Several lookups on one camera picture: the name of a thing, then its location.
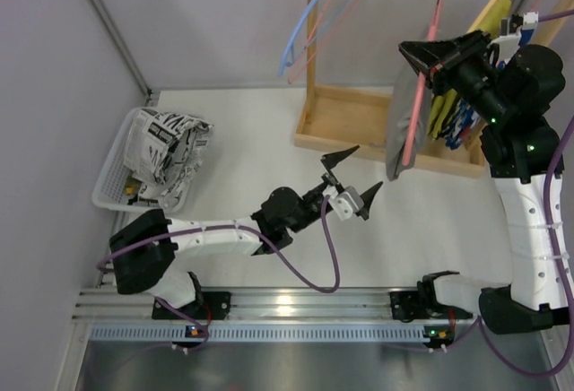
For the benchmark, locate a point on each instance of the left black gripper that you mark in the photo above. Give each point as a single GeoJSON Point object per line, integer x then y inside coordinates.
{"type": "Point", "coordinates": [332, 186]}

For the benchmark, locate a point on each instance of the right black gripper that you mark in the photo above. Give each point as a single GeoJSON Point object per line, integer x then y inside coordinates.
{"type": "Point", "coordinates": [447, 71]}

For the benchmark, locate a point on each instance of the pink trouser hanger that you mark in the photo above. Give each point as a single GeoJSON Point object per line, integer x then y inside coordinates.
{"type": "Point", "coordinates": [420, 86]}

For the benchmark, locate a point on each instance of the grey trousers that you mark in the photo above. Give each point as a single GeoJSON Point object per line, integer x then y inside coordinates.
{"type": "Point", "coordinates": [398, 121]}

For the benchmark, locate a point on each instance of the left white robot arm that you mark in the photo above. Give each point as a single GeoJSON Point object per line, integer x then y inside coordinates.
{"type": "Point", "coordinates": [153, 254]}

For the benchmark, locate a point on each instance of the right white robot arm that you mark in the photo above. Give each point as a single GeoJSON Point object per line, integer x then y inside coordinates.
{"type": "Point", "coordinates": [521, 149]}

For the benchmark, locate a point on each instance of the green trousers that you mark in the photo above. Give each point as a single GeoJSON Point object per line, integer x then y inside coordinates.
{"type": "Point", "coordinates": [441, 107]}

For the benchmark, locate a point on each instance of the blue patterned trousers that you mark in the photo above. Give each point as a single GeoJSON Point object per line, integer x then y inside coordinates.
{"type": "Point", "coordinates": [459, 124]}

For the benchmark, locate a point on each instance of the blue hanger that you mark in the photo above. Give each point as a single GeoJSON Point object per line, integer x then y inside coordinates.
{"type": "Point", "coordinates": [309, 19]}

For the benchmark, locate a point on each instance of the wooden clothes rack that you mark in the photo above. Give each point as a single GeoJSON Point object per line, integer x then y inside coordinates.
{"type": "Point", "coordinates": [333, 116]}

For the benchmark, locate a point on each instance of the black white printed cloth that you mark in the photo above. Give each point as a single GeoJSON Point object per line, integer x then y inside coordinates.
{"type": "Point", "coordinates": [164, 151]}

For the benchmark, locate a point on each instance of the yellow cloth in basket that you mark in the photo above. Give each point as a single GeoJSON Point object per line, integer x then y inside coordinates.
{"type": "Point", "coordinates": [131, 189]}

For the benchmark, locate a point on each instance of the white plastic basket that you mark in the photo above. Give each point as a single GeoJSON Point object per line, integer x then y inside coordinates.
{"type": "Point", "coordinates": [109, 190]}

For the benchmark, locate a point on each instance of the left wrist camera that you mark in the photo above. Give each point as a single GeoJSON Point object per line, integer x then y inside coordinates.
{"type": "Point", "coordinates": [345, 205]}

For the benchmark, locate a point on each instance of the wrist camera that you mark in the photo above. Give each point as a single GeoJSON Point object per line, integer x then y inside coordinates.
{"type": "Point", "coordinates": [514, 32]}
{"type": "Point", "coordinates": [345, 205]}

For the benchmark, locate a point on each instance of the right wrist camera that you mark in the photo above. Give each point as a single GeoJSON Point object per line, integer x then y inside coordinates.
{"type": "Point", "coordinates": [514, 32]}

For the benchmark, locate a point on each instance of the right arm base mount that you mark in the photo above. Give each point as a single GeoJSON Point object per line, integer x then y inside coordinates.
{"type": "Point", "coordinates": [407, 306]}

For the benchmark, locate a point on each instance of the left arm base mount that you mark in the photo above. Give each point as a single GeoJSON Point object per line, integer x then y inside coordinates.
{"type": "Point", "coordinates": [214, 305]}

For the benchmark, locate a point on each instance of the aluminium rail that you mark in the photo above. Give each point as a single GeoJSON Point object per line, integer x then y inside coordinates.
{"type": "Point", "coordinates": [249, 304]}

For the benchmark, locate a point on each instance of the slotted cable duct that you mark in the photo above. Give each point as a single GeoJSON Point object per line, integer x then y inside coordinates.
{"type": "Point", "coordinates": [273, 333]}

